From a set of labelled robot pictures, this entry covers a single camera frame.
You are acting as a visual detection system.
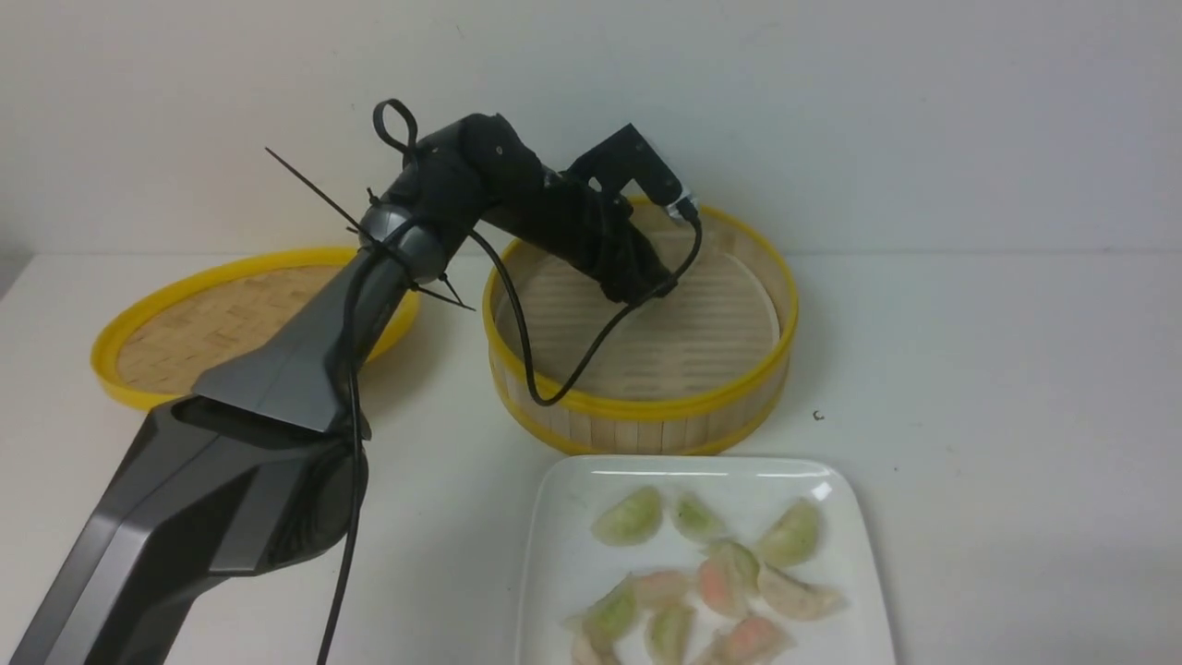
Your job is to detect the white square plate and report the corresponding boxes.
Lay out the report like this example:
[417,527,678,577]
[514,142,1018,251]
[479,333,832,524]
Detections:
[514,457,898,664]

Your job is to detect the pink dumpling bottom right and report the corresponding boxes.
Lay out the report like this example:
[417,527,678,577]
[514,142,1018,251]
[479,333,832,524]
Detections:
[691,615,795,664]

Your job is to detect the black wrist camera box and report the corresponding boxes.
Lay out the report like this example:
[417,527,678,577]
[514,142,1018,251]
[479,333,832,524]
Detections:
[566,125,701,224]

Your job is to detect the green dumpling lower left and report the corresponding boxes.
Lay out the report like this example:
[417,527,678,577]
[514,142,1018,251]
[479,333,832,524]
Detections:
[561,574,641,648]

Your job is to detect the black zip tie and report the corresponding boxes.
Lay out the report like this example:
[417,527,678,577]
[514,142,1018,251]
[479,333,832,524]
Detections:
[264,146,476,311]

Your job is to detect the white mesh steamer liner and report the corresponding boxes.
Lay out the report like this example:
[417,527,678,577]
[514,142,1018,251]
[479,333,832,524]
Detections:
[505,233,781,403]

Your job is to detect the pale dumpling bottom left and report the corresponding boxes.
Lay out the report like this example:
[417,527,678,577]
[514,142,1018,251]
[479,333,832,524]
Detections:
[571,633,621,665]

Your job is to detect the pink dumpling centre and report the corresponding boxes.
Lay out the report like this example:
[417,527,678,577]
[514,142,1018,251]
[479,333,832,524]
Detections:
[697,555,751,620]

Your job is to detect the bamboo steamer basket yellow rim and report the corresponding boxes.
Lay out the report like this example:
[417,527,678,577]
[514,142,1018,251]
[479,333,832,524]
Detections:
[482,198,799,455]

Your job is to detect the green dumpling bottom middle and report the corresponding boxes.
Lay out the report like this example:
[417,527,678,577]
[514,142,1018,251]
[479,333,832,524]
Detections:
[645,604,696,664]

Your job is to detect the pale pink dumpling middle left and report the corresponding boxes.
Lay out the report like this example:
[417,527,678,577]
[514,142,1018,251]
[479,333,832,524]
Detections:
[632,569,693,611]

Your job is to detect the small green dumpling top middle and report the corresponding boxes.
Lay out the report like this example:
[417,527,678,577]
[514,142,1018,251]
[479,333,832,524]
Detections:
[671,491,728,545]

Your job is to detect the green dumpling top left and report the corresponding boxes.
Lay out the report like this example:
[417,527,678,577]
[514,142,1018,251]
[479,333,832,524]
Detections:
[591,487,664,547]

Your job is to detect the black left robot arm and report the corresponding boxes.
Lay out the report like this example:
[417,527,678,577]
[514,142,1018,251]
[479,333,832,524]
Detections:
[12,100,701,664]

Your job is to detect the pale dumpling right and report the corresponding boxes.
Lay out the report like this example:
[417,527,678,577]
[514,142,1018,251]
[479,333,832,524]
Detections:
[756,566,845,622]

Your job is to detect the black camera cable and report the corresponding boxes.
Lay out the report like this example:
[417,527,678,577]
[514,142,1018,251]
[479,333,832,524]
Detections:
[317,208,704,665]

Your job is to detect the bamboo steamer lid yellow rim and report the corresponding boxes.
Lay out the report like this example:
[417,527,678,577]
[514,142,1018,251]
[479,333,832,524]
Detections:
[90,247,421,412]

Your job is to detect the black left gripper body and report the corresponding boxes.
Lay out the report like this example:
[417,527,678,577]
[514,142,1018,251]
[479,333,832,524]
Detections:
[482,169,677,306]

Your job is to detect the green dumpling top right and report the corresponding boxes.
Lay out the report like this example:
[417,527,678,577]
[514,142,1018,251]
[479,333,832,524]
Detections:
[754,498,821,568]

